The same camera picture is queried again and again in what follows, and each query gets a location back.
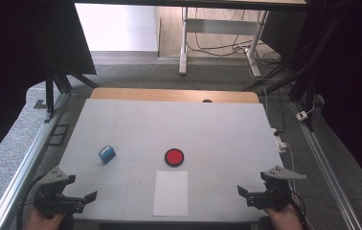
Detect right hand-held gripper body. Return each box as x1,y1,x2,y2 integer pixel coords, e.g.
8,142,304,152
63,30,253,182
245,165,307,212

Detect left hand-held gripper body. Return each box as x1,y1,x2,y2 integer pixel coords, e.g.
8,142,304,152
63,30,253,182
34,166,87,220

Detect blue stamp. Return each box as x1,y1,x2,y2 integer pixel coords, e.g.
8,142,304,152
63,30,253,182
98,145,117,166

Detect round red ink pad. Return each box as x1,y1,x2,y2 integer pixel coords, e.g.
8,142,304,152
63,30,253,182
164,148,185,168

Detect person's left hand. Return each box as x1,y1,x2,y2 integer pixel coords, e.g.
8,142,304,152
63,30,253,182
22,206,66,230

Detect person's right hand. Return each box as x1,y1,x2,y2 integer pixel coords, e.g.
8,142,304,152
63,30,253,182
262,204,304,230

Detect white power strip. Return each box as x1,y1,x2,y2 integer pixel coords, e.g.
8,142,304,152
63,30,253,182
270,127,288,154

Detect white paper sheet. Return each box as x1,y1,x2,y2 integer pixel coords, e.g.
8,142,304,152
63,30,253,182
152,170,190,217

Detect white table mat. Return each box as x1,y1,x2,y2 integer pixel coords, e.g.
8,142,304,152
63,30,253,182
57,98,283,223

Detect black metal stand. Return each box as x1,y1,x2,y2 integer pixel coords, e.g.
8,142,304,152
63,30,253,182
42,52,100,125
241,12,340,132

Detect wooden table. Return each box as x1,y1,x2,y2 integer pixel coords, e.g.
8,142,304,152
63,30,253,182
90,87,260,104

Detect black curtain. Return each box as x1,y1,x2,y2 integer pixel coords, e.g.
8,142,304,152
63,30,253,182
292,0,362,200
0,0,98,172

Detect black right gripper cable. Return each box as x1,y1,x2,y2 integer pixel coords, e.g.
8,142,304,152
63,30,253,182
287,178,308,230

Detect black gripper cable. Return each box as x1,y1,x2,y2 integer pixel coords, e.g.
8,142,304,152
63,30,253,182
15,174,48,230
287,178,308,230

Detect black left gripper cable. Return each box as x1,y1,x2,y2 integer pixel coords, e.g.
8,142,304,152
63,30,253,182
15,174,48,230

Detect aluminium floor rail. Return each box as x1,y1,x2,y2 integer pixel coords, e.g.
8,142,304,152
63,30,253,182
0,92,72,230
289,101,362,230

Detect black cables under desk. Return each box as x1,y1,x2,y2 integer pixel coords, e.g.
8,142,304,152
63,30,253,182
187,8,283,66

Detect white desk frame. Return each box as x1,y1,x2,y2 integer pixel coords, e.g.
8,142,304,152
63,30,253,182
178,7,270,79

